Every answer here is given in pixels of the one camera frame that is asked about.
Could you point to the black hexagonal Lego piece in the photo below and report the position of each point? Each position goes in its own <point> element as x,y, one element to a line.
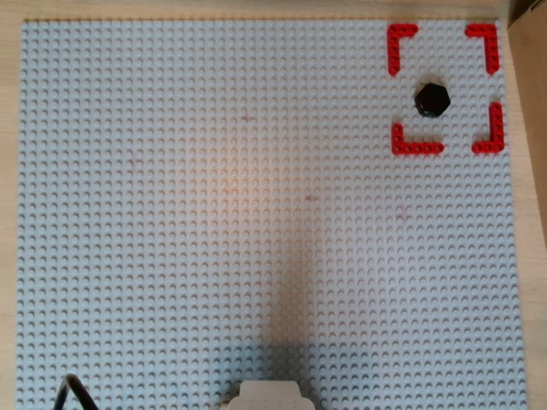
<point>432,99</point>

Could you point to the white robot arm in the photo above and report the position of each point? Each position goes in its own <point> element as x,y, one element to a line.
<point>269,395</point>

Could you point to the red L-shaped Lego beam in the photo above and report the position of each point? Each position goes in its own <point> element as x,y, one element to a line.
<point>410,148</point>
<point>393,47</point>
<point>491,47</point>
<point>495,136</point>

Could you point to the grey Lego baseplate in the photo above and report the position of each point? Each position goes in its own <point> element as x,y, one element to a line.
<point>171,256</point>

